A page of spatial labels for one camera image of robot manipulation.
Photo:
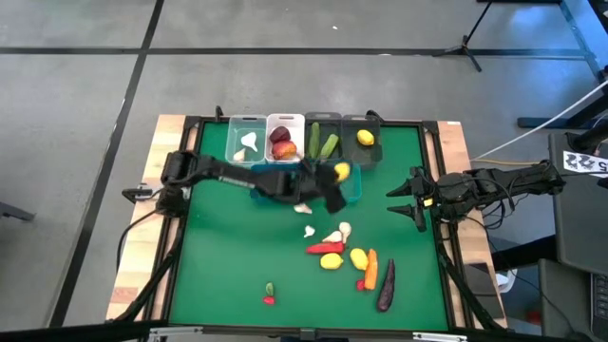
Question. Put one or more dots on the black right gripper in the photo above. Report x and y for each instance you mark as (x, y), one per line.
(417, 190)

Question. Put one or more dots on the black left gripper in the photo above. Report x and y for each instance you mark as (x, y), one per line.
(301, 183)

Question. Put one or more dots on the yellow lemon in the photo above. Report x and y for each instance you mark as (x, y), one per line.
(331, 261)
(343, 172)
(359, 259)
(365, 137)

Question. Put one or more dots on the white garlic bulb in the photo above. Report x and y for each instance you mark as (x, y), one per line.
(302, 208)
(345, 230)
(309, 231)
(240, 155)
(333, 237)

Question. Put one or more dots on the short light green cucumber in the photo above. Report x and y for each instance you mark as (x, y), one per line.
(329, 147)

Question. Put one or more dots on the long dark green cucumber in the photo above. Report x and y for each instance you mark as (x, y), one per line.
(314, 140)

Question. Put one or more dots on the red orange apple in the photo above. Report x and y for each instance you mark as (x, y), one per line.
(284, 150)

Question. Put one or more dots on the long red pepper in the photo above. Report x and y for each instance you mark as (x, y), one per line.
(328, 248)

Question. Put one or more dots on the orange carrot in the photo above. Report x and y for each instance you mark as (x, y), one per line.
(371, 271)

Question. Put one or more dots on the purple eggplant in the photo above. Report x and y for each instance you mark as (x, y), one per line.
(385, 290)

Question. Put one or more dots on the white garlic cloves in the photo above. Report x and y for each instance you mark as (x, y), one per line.
(249, 140)

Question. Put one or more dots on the small red pepper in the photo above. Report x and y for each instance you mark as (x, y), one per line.
(269, 300)
(360, 285)

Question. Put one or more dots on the small green pepper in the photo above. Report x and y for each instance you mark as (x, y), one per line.
(270, 289)

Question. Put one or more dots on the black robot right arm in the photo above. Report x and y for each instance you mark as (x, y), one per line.
(499, 185)

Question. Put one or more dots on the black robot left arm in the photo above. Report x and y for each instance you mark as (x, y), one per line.
(228, 173)

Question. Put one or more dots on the teal plastic bin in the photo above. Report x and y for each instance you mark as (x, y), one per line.
(355, 190)

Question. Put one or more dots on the white plastic bin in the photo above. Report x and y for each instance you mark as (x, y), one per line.
(297, 128)

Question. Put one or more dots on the dark grey plastic bin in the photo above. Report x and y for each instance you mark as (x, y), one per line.
(323, 117)
(361, 119)

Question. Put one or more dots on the blue plastic bin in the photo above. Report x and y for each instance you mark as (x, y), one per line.
(261, 197)

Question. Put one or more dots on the clear plastic bin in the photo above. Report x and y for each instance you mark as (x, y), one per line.
(234, 129)

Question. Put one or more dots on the white cup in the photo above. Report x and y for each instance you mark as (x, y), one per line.
(508, 282)

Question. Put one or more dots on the green table mat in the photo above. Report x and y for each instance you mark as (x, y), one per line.
(237, 285)

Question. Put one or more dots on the black tripod stand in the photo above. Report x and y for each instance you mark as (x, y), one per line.
(464, 47)

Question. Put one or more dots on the small red object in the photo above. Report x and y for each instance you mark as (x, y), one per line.
(535, 317)

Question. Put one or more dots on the dark grey cabinet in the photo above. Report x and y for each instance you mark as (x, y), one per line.
(582, 223)

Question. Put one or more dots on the white numbered tag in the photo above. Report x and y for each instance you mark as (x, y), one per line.
(584, 162)

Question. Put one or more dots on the black keyboard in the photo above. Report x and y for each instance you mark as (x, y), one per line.
(601, 304)

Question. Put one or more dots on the grey chair leg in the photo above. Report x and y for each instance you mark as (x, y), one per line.
(16, 212)

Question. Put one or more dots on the silver frame bracket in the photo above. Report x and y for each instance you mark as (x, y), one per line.
(176, 331)
(439, 336)

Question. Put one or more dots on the black aluminium rig frame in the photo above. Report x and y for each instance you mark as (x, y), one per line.
(170, 285)

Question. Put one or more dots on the black monitor mount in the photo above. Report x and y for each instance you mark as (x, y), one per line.
(591, 140)

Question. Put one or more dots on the black desk leg frame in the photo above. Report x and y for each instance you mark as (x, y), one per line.
(579, 34)

